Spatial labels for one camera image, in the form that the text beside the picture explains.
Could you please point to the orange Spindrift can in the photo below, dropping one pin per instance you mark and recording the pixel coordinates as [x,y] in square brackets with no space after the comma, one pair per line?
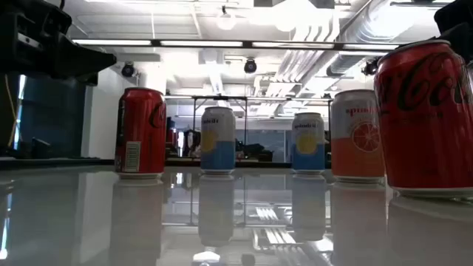
[354,159]

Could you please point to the blue lemon Spindrift can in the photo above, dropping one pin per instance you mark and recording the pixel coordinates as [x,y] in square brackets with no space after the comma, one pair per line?
[218,155]
[307,159]

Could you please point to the black overhead frame beam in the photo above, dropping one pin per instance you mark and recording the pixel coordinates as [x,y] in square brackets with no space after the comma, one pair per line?
[247,44]

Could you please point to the black hanging camera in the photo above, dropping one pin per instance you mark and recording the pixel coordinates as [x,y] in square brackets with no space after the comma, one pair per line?
[128,70]
[250,66]
[370,68]

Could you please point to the dark blue wall panel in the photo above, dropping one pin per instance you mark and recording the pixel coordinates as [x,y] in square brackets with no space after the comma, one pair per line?
[51,118]

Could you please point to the red Coke Zero can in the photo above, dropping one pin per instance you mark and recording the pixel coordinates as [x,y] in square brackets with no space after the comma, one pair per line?
[425,140]
[142,129]

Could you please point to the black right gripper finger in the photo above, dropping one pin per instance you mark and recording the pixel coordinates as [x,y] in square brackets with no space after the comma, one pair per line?
[463,40]

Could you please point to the silver ventilation duct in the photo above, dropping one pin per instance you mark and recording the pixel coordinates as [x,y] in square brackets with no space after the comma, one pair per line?
[373,33]

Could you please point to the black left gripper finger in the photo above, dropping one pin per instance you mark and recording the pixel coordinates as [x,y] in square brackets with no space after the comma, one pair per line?
[81,61]
[90,79]

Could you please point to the round pendant ceiling lamp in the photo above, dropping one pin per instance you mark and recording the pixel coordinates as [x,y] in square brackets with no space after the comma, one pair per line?
[226,20]

